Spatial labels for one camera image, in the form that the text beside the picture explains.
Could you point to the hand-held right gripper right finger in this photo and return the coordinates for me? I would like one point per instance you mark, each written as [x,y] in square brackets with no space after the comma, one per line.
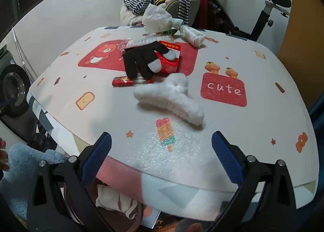
[225,158]

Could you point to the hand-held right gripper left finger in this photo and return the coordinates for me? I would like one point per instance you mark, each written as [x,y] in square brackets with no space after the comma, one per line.
[97,158]

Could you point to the brown round trash bin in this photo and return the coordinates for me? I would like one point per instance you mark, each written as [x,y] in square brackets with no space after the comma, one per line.
[114,221]

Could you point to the small red packet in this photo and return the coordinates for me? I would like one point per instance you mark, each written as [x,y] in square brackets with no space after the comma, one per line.
[121,81]

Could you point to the white fluffy hair claw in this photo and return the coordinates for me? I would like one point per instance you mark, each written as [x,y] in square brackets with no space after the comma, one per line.
[172,97]

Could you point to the black glove with grey fingertips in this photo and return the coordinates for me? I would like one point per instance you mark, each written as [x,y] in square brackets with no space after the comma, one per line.
[136,59]

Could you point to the red cardboard box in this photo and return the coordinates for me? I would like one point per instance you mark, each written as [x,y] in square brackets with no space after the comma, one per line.
[169,64]

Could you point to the clear plastic packet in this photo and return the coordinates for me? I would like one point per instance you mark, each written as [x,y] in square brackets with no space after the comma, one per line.
[141,41]

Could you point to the person's left hand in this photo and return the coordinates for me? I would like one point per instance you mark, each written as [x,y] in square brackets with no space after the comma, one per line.
[3,161]

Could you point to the white cartoon print table mat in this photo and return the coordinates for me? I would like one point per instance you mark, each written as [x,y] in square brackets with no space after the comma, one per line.
[253,120]

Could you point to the geometric pattern foam mat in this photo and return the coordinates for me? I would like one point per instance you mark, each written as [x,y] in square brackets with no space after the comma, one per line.
[177,196]

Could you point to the light blue fluffy rug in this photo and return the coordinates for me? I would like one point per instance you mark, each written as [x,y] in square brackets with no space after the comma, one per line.
[22,171]

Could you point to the white booklet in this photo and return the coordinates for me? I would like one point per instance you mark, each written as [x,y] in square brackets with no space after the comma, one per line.
[150,215]

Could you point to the dark patterned floor mat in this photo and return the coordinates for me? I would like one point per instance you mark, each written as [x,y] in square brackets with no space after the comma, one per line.
[172,224]

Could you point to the washing machine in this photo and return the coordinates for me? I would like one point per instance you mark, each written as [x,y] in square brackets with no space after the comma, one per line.
[12,87]

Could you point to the rolled white plastic packet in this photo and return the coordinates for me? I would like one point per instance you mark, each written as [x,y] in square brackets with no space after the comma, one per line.
[193,35]

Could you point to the orange door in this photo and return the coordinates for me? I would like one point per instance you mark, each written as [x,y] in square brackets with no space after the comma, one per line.
[303,44]

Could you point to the black exercise bike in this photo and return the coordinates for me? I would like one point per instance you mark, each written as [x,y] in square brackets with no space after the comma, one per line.
[263,19]

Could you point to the pile of clothes on chair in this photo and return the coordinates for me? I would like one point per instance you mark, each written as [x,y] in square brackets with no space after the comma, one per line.
[125,15]

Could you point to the red cloth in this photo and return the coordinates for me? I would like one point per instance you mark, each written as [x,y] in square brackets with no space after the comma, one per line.
[203,11]

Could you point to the white plastic bag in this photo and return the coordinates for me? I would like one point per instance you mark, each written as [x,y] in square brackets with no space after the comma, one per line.
[157,17]

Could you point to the chair with grey cushion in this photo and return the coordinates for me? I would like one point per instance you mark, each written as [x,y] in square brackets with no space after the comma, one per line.
[174,6]

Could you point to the black folding table frame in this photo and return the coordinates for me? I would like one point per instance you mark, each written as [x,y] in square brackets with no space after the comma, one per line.
[38,125]

